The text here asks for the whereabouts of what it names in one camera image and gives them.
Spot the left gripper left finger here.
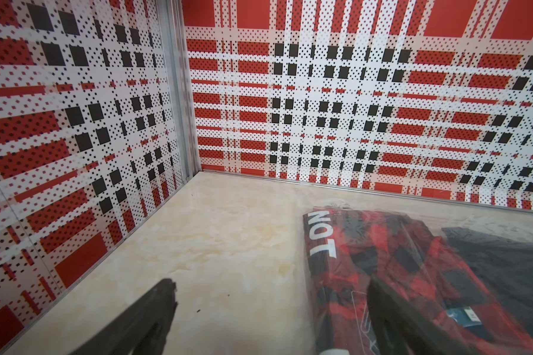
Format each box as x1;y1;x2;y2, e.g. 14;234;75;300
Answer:
71;278;178;354

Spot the clear plastic vacuum bag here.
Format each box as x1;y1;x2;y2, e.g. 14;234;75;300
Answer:
301;201;533;355

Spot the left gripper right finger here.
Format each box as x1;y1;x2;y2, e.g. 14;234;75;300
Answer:
367;277;475;354

